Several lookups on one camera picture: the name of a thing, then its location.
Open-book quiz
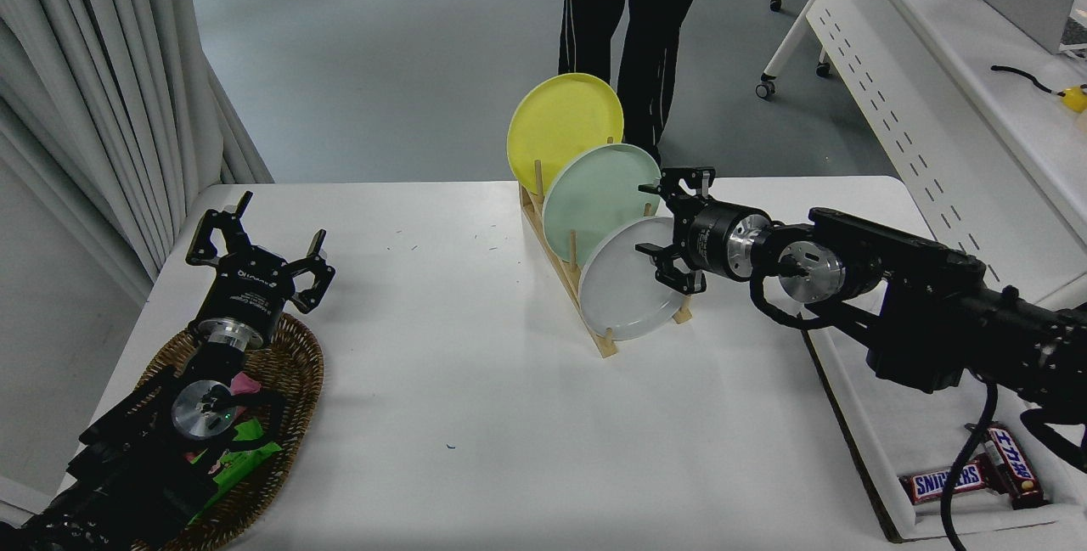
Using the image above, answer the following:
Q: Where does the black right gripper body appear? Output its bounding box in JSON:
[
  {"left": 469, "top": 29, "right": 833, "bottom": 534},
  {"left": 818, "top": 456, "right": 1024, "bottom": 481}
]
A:
[{"left": 675, "top": 200, "right": 750, "bottom": 280}]

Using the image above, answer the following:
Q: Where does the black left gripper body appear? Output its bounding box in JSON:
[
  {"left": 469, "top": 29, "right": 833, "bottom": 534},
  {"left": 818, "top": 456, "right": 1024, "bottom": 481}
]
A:
[{"left": 197, "top": 247, "right": 298, "bottom": 336}]

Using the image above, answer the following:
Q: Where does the grey plate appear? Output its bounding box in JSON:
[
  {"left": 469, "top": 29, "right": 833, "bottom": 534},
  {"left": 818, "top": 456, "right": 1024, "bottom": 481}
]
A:
[{"left": 577, "top": 216, "right": 693, "bottom": 341}]

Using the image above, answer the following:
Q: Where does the pale green plate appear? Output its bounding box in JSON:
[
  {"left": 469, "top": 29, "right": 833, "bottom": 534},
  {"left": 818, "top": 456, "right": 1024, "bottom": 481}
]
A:
[{"left": 542, "top": 143, "right": 662, "bottom": 265}]

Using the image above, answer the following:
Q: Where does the wooden plate rack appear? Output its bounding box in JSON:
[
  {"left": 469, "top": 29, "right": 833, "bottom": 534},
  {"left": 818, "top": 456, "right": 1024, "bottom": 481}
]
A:
[{"left": 518, "top": 159, "right": 693, "bottom": 358}]

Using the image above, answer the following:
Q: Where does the yellow plate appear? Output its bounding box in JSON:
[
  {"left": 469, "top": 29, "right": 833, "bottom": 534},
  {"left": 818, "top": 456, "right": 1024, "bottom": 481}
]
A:
[{"left": 506, "top": 73, "right": 625, "bottom": 195}]

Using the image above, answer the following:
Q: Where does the brown wicker basket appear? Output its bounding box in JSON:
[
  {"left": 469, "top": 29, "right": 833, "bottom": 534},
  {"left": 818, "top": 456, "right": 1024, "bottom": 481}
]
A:
[{"left": 132, "top": 312, "right": 325, "bottom": 551}]

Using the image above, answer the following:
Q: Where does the pink snack packet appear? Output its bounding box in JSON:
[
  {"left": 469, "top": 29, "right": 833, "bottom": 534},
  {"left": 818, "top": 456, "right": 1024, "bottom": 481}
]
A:
[{"left": 189, "top": 371, "right": 264, "bottom": 474}]

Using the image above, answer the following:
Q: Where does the green snack packet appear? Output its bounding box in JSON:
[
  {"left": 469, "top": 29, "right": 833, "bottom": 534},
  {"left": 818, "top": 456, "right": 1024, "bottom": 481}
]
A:
[{"left": 183, "top": 418, "right": 283, "bottom": 526}]

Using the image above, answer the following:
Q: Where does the grey curtain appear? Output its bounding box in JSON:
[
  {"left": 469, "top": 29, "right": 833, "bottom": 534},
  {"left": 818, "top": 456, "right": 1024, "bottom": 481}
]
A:
[{"left": 0, "top": 0, "right": 274, "bottom": 306}]

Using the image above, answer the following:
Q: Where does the white perforated desk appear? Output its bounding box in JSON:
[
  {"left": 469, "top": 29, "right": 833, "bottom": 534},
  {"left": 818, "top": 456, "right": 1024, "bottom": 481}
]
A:
[{"left": 756, "top": 0, "right": 1087, "bottom": 352}]

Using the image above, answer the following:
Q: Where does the white lined cardboard tray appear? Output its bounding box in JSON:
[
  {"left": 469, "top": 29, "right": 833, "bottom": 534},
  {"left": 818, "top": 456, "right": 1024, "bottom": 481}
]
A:
[{"left": 798, "top": 296, "right": 1087, "bottom": 543}]

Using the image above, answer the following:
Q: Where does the brown Snickers bar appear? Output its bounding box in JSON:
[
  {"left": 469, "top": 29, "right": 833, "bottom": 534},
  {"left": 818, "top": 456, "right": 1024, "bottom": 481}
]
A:
[{"left": 898, "top": 459, "right": 994, "bottom": 505}]

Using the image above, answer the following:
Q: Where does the red printed snack bar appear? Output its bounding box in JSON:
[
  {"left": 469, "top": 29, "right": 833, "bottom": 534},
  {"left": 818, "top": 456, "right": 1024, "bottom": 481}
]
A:
[{"left": 968, "top": 424, "right": 1045, "bottom": 509}]

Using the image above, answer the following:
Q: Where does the black cable with yellow end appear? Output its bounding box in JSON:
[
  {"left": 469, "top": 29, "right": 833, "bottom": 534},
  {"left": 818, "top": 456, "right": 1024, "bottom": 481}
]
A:
[{"left": 989, "top": 65, "right": 1067, "bottom": 98}]

